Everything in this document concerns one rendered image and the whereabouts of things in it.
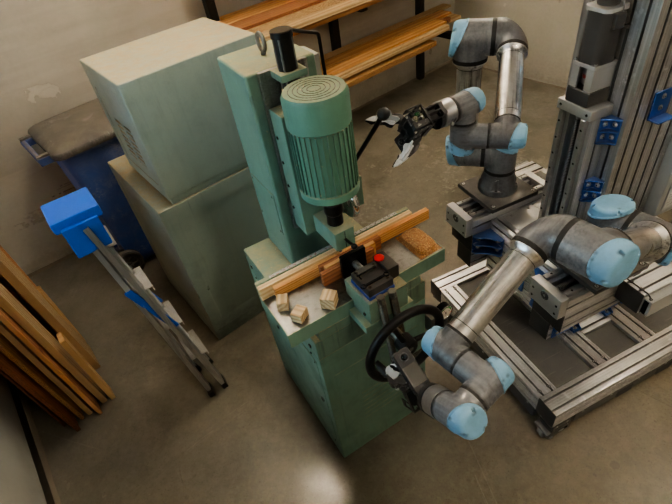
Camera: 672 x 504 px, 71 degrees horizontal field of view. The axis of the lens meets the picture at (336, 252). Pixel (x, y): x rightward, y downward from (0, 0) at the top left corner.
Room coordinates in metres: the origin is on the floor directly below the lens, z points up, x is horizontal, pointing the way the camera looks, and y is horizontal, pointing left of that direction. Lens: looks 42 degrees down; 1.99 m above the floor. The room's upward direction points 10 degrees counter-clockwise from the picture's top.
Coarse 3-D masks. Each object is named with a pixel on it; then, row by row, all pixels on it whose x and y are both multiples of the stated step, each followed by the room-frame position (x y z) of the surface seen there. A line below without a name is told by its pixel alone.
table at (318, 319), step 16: (400, 256) 1.14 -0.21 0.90; (416, 256) 1.13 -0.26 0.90; (432, 256) 1.12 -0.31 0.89; (400, 272) 1.07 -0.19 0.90; (416, 272) 1.09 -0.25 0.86; (304, 288) 1.07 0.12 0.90; (320, 288) 1.06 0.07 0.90; (336, 288) 1.05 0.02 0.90; (272, 304) 1.02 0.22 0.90; (304, 304) 1.00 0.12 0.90; (320, 304) 0.99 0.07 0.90; (352, 304) 0.98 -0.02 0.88; (272, 320) 1.00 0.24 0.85; (288, 320) 0.95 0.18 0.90; (320, 320) 0.94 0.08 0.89; (336, 320) 0.96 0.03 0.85; (288, 336) 0.89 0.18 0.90; (304, 336) 0.91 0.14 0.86
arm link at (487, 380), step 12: (468, 360) 0.61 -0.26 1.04; (480, 360) 0.61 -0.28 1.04; (492, 360) 0.60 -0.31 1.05; (456, 372) 0.60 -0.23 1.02; (468, 372) 0.59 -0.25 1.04; (480, 372) 0.58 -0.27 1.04; (492, 372) 0.57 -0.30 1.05; (504, 372) 0.57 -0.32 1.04; (468, 384) 0.56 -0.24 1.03; (480, 384) 0.55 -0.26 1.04; (492, 384) 0.55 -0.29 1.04; (504, 384) 0.55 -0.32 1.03; (480, 396) 0.53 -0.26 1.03; (492, 396) 0.53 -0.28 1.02
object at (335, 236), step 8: (320, 216) 1.21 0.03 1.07; (320, 224) 1.18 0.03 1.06; (344, 224) 1.15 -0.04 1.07; (320, 232) 1.19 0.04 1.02; (328, 232) 1.14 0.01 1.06; (336, 232) 1.12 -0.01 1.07; (344, 232) 1.12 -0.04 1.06; (352, 232) 1.13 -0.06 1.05; (328, 240) 1.15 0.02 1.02; (336, 240) 1.10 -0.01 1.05; (344, 240) 1.12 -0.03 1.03; (352, 240) 1.13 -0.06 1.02; (336, 248) 1.11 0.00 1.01
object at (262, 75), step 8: (304, 56) 1.35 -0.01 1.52; (304, 64) 1.34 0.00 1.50; (264, 72) 1.29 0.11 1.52; (264, 80) 1.29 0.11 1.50; (272, 80) 1.30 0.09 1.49; (264, 88) 1.28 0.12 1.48; (272, 88) 1.29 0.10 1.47; (280, 88) 1.30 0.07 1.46; (264, 96) 1.28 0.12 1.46; (272, 96) 1.29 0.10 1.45; (264, 104) 1.29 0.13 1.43; (272, 104) 1.29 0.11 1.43; (280, 104) 1.30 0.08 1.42; (272, 128) 1.28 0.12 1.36; (272, 136) 1.29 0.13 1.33; (280, 160) 1.28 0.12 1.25; (280, 168) 1.28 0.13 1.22; (288, 192) 1.28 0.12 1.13; (288, 200) 1.28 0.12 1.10; (296, 224) 1.28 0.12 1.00
